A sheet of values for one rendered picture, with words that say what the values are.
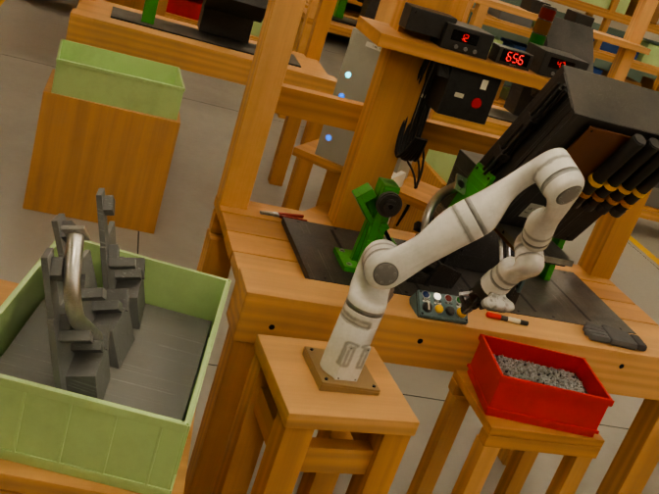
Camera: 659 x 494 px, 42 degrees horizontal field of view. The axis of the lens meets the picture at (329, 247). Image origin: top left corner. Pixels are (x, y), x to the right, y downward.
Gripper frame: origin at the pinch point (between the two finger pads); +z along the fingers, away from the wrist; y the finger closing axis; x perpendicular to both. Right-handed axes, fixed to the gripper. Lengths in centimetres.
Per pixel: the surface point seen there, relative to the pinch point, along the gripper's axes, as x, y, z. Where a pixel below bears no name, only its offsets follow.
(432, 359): 10.2, 4.3, 13.6
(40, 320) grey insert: 22, 109, -3
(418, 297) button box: -2.9, 12.8, 3.5
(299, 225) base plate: -38, 37, 33
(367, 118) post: -68, 22, 10
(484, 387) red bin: 24.0, -0.9, -3.1
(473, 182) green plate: -39.4, -3.9, -4.8
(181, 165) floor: -226, 31, 274
